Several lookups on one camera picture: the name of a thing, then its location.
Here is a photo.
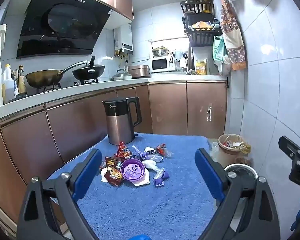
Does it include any purple candy wrapper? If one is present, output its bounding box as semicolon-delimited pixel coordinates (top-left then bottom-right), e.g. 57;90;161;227
153;169;170;188

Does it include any copper upper cabinet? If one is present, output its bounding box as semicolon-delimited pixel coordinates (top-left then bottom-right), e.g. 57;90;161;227
25;0;135;22

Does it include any black range hood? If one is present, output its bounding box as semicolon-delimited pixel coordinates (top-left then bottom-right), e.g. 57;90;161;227
16;0;113;59

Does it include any bronze rice cooker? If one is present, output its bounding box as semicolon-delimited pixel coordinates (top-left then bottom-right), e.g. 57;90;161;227
128;65;151;79

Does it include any yellow oil bottle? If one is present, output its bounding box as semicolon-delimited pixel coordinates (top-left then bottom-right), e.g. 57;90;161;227
240;142;252;156

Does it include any oil bottle with tan label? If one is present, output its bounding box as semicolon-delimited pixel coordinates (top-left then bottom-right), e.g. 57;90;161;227
17;65;27;95

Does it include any white water heater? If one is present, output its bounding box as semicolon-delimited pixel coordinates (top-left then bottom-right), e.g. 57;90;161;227
114;25;134;56

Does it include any yellow food packet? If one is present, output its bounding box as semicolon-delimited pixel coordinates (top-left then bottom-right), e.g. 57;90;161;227
195;59;208;75

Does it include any white kitchen countertop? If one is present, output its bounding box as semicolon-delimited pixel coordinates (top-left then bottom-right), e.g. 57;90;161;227
0;74;228;123

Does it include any gas stove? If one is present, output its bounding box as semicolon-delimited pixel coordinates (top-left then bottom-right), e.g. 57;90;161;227
34;78;99;93

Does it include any black dish rack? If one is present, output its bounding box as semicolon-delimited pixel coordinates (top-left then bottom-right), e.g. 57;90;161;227
179;0;222;75

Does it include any blue towel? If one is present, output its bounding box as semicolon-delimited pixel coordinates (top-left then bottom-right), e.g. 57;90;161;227
47;132;227;240

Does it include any large dark red snack wrapper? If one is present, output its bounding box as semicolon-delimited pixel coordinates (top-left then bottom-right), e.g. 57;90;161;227
99;156;124;188

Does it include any brass wok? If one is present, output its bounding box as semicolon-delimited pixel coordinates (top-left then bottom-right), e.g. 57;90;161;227
25;60;88;89

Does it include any white bin with black bag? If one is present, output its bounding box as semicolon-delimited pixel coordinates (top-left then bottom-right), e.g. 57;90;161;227
224;163;259;181

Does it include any purple plastic strip bag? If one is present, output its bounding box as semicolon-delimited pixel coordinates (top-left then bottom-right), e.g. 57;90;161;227
131;145;144;161

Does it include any floral apron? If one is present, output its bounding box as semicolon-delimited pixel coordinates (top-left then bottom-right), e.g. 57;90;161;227
220;0;248;71

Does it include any white microwave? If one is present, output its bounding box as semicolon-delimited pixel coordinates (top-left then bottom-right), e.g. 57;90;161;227
150;56;177;74

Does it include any white plastic jug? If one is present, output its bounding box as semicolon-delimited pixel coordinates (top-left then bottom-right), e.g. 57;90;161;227
1;64;16;103

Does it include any clear red plastic wrapper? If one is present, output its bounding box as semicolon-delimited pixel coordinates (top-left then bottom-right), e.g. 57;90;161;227
155;144;172;158

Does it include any metal faucet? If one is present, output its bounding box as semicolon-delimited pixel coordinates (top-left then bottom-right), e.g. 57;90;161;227
182;52;191;73

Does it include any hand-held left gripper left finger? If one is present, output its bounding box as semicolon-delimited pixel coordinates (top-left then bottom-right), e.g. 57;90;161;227
16;148;103;240

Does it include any crumpled white tissue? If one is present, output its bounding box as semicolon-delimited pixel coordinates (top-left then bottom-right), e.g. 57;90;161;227
141;159;158;172

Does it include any tan waste bin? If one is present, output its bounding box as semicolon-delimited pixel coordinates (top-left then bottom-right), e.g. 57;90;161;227
218;134;252;168

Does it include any white napkin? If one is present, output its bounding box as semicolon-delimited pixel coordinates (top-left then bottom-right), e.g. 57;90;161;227
101;167;151;187

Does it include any steel pot lid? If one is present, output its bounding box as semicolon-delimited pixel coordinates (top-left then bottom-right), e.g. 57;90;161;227
110;69;133;81

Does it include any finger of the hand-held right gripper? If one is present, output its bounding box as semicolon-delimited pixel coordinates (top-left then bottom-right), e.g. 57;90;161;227
278;135;300;165

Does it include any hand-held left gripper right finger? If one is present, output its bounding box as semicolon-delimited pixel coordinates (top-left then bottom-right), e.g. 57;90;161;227
194;148;282;240

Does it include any small red snack wrapper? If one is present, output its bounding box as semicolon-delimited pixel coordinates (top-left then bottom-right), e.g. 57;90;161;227
115;141;133;159

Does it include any bronze electric kettle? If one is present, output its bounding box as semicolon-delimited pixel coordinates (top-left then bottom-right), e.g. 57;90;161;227
102;96;142;146

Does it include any purple plastic lid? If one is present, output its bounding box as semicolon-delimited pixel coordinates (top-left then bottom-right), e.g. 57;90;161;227
120;158;146;182

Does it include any steel pot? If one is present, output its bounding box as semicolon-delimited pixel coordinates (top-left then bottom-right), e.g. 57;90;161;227
151;45;171;58

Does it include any black frying pan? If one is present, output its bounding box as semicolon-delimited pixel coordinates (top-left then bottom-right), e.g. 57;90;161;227
72;55;106;80

